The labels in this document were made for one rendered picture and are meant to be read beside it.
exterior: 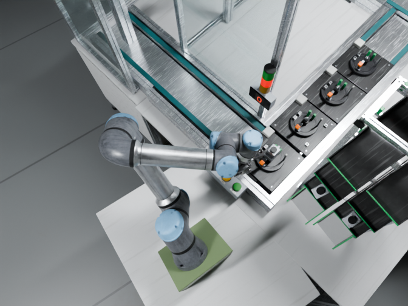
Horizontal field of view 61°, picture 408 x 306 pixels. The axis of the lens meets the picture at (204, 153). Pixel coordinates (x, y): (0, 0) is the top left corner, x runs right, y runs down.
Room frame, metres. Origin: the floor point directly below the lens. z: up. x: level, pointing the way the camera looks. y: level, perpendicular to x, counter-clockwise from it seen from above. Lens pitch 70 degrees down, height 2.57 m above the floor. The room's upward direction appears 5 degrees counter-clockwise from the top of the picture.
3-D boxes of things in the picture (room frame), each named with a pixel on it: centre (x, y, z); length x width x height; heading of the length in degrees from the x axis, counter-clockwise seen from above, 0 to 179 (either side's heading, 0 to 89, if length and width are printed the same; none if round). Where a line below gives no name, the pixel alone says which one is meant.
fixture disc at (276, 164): (0.53, -0.32, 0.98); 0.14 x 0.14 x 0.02
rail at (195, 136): (0.65, -0.02, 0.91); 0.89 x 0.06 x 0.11; 40
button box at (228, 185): (0.46, -0.10, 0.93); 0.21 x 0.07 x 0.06; 40
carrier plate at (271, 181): (0.53, -0.32, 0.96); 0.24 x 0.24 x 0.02; 40
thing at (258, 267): (0.13, 0.05, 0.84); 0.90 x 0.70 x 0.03; 28
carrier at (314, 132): (0.70, -0.51, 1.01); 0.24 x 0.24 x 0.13; 40
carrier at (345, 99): (0.85, -0.70, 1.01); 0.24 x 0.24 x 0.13; 40
